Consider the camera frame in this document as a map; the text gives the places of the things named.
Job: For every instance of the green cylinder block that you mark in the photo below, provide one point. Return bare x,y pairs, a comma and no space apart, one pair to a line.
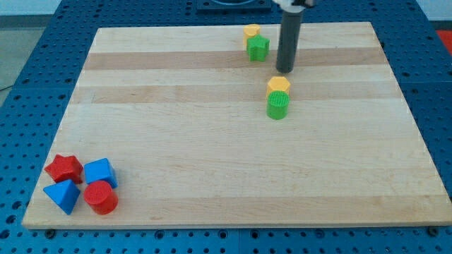
277,104

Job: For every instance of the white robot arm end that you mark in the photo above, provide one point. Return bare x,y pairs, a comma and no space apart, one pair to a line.
295,6

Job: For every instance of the yellow hexagon block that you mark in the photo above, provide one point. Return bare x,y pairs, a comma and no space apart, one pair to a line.
278,83

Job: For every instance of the wooden board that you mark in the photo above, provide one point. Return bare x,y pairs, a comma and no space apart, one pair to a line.
180,113

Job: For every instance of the green star block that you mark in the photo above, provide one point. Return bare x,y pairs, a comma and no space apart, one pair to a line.
257,48

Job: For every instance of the yellow heart block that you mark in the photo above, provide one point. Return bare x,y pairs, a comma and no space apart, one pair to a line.
249,31

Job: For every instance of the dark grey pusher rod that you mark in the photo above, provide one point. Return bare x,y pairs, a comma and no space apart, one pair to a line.
288,41

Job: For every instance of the blue cube block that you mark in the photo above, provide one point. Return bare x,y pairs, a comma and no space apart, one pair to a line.
100,170

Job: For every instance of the red cylinder block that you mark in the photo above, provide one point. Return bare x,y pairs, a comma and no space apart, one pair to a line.
100,197

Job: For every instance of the red star block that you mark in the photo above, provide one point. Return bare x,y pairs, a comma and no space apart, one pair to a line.
65,168

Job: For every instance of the blue triangle block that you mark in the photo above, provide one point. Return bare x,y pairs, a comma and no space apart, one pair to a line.
64,194

